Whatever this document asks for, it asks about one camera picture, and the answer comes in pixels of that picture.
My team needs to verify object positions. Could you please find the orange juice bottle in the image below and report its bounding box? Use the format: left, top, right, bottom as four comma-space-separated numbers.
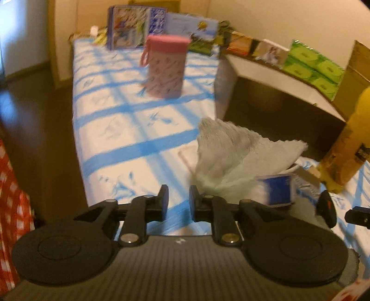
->
319, 87, 370, 194

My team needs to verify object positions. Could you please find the small brown paper tag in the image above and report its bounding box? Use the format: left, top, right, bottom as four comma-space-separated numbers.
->
298, 166, 322, 181

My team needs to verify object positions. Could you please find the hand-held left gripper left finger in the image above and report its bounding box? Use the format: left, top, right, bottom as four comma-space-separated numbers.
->
72, 184, 170, 247

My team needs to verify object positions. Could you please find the blue meadow printed box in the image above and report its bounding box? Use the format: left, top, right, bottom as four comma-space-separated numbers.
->
165, 12, 219, 56

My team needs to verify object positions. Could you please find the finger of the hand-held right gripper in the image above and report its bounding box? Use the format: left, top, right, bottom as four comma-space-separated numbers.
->
315, 190, 337, 229
345, 206, 370, 226

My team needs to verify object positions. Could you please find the wooden door frame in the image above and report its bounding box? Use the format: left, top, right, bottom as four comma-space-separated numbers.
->
46, 0, 73, 89

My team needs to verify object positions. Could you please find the small blue white box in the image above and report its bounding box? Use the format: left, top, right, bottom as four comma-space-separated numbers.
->
256, 174, 297, 208

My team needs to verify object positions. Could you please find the orange label small box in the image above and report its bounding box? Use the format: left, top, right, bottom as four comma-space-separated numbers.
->
227, 31, 258, 56

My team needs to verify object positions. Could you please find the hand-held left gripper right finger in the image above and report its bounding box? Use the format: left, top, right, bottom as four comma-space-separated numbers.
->
189, 185, 286, 247

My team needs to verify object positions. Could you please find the large cardboard box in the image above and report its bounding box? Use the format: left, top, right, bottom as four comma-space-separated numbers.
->
332, 41, 370, 102

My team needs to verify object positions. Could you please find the pink lidded container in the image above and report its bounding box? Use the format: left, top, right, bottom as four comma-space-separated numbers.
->
140, 35, 191, 99

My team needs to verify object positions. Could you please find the green tissue multipack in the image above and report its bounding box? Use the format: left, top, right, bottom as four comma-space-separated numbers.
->
282, 39, 346, 101

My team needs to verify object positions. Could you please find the grey fluffy towel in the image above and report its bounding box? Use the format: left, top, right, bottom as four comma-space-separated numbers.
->
196, 117, 308, 186

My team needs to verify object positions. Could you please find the white photo printed box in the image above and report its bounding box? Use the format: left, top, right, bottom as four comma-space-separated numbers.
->
254, 39, 290, 69

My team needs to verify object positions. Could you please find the colourful cartoon printed box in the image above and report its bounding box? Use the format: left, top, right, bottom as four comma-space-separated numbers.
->
106, 6, 168, 51

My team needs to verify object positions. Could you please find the brown box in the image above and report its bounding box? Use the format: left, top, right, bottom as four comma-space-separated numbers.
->
215, 53, 347, 162

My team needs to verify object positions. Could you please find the red checked cloth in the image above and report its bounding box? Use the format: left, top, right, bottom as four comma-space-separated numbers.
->
0, 139, 36, 290

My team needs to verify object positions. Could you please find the small yellow packet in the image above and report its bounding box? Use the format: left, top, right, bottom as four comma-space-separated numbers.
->
89, 26, 108, 46

